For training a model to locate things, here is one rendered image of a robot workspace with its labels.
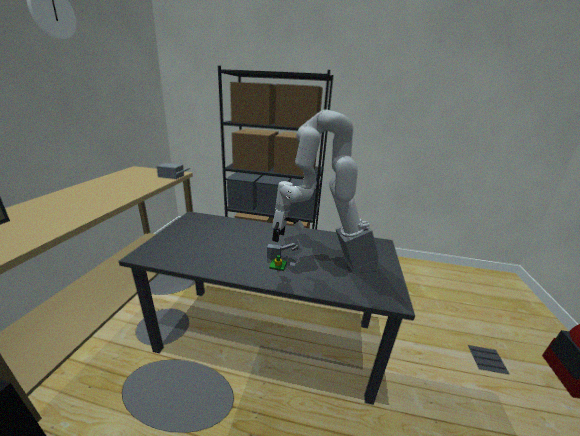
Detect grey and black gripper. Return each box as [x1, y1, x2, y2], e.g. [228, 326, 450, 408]
[272, 208, 290, 242]

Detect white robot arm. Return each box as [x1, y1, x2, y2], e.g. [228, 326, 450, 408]
[275, 109, 370, 237]

